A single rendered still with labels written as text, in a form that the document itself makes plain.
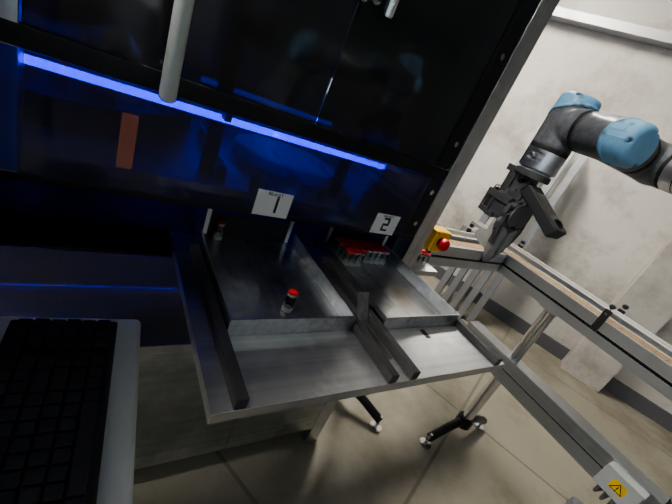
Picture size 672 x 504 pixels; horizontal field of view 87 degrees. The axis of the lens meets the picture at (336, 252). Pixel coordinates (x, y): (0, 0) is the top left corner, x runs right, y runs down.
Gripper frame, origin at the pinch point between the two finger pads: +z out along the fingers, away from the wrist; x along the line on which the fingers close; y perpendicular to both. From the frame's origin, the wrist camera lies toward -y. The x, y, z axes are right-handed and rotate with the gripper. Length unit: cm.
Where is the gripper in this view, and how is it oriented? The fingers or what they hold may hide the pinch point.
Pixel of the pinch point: (489, 258)
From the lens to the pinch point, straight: 86.9
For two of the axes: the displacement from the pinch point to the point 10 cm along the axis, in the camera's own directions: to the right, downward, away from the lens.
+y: -4.4, -5.4, 7.2
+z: -3.7, 8.4, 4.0
